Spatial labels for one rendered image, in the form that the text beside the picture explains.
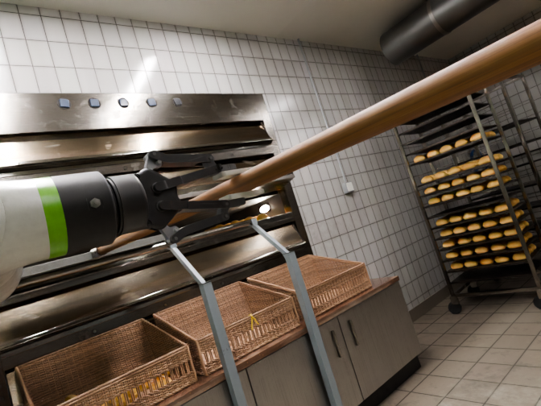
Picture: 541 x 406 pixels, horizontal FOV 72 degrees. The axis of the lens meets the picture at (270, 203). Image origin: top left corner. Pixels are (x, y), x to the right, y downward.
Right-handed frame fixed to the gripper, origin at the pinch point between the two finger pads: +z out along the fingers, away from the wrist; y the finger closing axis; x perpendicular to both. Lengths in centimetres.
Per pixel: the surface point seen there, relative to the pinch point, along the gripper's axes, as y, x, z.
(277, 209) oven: -2, -169, 147
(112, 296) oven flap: 21, -153, 15
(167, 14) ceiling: -140, -150, 87
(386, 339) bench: 89, -95, 138
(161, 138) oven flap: -60, -157, 65
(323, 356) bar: 75, -90, 85
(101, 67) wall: -105, -159, 40
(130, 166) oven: -45, -156, 42
